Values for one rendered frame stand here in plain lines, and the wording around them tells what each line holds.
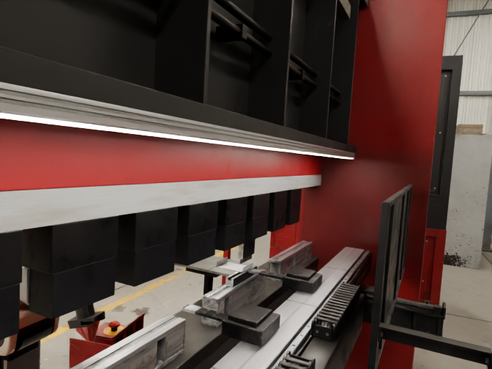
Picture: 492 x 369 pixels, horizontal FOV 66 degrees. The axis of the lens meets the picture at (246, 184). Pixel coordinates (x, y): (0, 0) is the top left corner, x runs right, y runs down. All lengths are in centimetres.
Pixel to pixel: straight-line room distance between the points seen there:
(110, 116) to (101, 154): 27
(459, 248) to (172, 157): 582
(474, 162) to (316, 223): 441
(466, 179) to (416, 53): 433
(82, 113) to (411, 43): 192
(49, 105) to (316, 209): 190
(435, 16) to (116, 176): 183
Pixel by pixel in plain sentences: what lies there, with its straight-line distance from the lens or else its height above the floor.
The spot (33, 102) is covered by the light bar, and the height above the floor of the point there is 147.
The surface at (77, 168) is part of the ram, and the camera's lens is 73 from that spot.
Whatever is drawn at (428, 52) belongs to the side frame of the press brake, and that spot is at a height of 200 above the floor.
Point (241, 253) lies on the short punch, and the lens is 140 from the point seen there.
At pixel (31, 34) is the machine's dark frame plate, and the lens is 63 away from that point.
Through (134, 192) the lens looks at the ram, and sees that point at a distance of 84.
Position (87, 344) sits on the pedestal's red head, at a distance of 140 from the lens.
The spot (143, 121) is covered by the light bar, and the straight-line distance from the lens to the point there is 54.
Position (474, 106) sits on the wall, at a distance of 826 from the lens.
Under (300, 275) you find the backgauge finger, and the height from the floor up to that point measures 103.
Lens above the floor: 143
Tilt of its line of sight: 4 degrees down
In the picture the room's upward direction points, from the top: 4 degrees clockwise
